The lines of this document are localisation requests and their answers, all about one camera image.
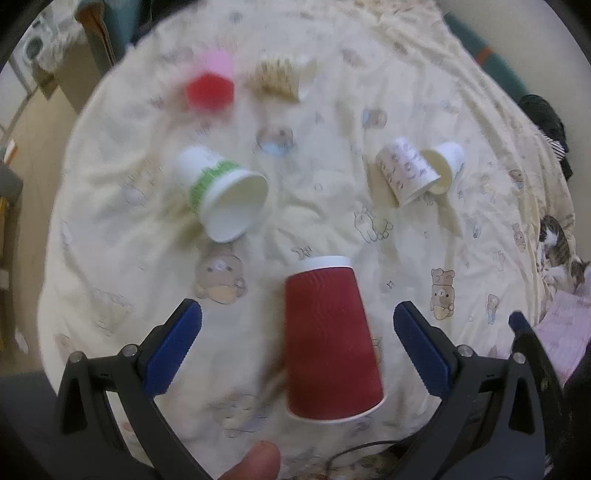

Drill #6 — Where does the red ripple paper cup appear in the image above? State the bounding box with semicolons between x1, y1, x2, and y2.
284;255;386;424

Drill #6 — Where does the green striped white paper cup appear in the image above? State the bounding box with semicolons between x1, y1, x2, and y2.
171;145;269;243

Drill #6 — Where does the white purple print paper cup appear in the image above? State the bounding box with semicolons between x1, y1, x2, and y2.
376;137;441;205

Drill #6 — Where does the white green leaf paper cup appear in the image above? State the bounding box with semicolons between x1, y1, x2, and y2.
421;142;465;195

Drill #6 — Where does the pink red paper cup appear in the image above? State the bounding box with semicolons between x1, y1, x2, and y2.
184;49;235;111

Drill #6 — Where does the cream patterned paper cup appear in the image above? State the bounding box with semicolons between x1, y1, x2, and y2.
254;55;318;102

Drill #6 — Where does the left hand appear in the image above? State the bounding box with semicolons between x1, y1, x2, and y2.
219;441;281;480

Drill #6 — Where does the pink patterned cloth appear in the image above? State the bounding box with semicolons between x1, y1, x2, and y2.
534;291;590;386

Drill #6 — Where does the tabby cat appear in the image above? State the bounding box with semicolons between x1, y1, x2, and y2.
537;215;590;294

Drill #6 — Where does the cream cartoon bed sheet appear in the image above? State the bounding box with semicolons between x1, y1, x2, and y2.
37;1;575;479

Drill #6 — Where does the black clothes pile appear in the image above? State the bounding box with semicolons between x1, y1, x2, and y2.
518;94;573;180

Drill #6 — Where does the white washing machine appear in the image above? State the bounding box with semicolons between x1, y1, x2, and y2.
9;6;57;95

